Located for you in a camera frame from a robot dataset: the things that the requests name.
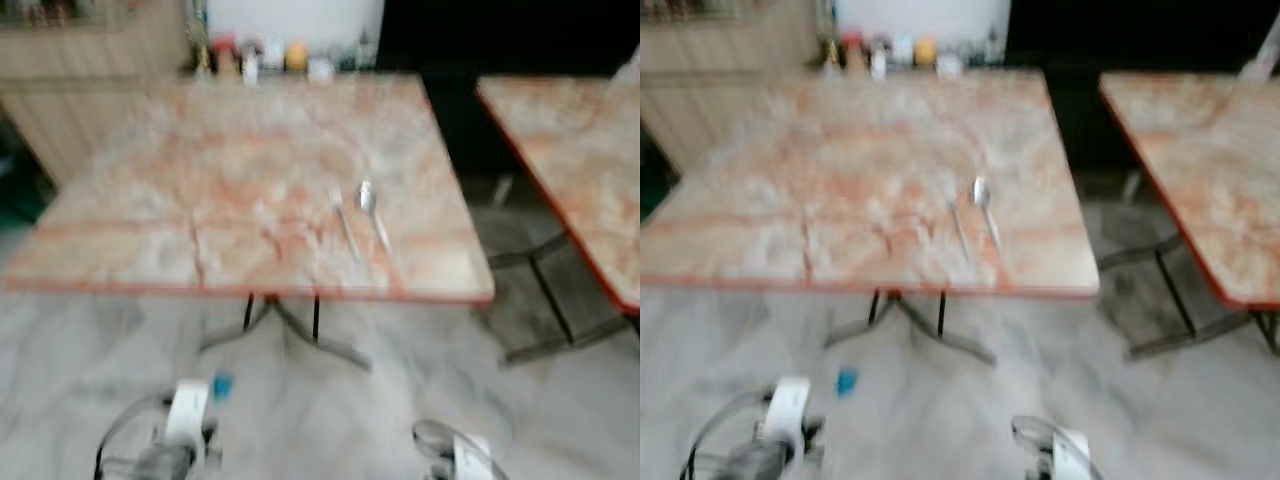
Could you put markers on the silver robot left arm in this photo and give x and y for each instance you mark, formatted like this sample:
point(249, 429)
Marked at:
point(758, 462)
point(165, 463)

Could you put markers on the pink marble square table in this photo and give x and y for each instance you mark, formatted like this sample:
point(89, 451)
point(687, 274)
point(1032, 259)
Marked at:
point(250, 150)
point(580, 150)
point(1200, 150)
point(860, 150)

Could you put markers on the light wooden cabinet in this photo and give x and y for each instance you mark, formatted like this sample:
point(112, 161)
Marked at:
point(720, 65)
point(90, 70)

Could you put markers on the blue toy turtle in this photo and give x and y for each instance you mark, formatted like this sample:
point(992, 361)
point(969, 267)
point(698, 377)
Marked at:
point(222, 387)
point(847, 382)

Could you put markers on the brown condiment bottle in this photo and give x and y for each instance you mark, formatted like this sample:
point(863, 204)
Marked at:
point(832, 55)
point(203, 58)

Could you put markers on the silver metal spoon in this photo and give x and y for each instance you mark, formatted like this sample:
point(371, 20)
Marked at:
point(366, 197)
point(980, 192)

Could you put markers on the red capped condiment jar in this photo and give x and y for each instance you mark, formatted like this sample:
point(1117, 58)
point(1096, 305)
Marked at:
point(854, 52)
point(225, 55)

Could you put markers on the silver metal fork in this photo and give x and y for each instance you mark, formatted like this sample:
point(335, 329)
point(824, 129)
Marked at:
point(959, 226)
point(346, 230)

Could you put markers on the small white shaker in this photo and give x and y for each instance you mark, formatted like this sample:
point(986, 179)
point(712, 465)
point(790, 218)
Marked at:
point(877, 63)
point(249, 66)

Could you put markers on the white condiment jar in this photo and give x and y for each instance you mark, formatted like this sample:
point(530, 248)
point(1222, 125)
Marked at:
point(901, 52)
point(272, 55)

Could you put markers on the yellow condiment jar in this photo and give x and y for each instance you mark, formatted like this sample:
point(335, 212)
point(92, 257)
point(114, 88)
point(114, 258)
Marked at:
point(926, 52)
point(296, 56)

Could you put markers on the small white cup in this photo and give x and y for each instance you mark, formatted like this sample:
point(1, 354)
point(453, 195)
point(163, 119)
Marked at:
point(321, 68)
point(948, 65)

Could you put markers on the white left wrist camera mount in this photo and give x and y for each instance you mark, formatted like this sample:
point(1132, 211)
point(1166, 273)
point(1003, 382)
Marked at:
point(788, 405)
point(188, 410)

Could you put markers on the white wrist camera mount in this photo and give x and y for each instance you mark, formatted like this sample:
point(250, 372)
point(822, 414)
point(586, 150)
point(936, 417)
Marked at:
point(188, 410)
point(470, 460)
point(1072, 455)
point(788, 405)

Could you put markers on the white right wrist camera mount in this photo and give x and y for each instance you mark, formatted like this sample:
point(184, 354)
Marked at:
point(470, 460)
point(1072, 455)

